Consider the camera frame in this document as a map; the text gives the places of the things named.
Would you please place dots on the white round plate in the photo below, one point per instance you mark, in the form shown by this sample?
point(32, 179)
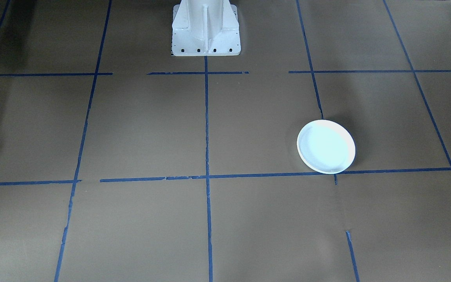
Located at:
point(326, 147)

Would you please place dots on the white metal pedestal base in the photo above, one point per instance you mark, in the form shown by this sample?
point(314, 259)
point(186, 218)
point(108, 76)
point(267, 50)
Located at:
point(206, 31)

